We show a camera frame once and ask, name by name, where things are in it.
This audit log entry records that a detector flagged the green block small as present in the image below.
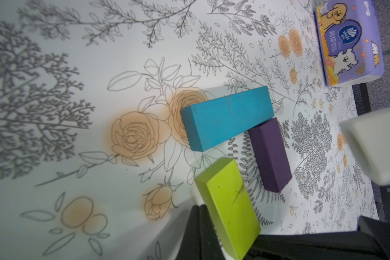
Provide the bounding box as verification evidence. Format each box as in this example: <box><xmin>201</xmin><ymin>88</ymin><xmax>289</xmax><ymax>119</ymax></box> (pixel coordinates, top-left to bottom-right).
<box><xmin>195</xmin><ymin>158</ymin><xmax>261</xmax><ymax>260</ymax></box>

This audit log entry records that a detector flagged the purple block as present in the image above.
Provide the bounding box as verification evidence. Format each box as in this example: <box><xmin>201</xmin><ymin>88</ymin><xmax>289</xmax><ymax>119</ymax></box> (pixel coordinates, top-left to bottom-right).
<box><xmin>248</xmin><ymin>118</ymin><xmax>292</xmax><ymax>193</ymax></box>

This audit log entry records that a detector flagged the teal block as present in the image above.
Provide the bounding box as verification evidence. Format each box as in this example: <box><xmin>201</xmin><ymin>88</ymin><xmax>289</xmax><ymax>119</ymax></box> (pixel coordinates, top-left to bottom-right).
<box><xmin>181</xmin><ymin>86</ymin><xmax>274</xmax><ymax>152</ymax></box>

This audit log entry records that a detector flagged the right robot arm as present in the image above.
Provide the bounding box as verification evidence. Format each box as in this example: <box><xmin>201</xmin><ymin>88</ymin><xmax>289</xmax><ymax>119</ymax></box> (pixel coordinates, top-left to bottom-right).
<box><xmin>340</xmin><ymin>107</ymin><xmax>390</xmax><ymax>186</ymax></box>

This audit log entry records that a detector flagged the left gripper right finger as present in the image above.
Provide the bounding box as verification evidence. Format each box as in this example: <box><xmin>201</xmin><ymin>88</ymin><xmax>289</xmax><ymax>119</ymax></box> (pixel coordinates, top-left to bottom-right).
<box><xmin>244</xmin><ymin>216</ymin><xmax>390</xmax><ymax>260</ymax></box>

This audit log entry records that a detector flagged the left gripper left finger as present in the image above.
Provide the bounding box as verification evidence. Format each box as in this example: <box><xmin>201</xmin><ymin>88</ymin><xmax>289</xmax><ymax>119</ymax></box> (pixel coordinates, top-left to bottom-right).
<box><xmin>176</xmin><ymin>205</ymin><xmax>225</xmax><ymax>260</ymax></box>

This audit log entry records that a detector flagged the purple tissue pack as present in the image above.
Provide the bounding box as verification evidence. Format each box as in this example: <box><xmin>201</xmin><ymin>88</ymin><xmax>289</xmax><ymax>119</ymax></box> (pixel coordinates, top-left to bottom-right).
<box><xmin>315</xmin><ymin>0</ymin><xmax>385</xmax><ymax>87</ymax></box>

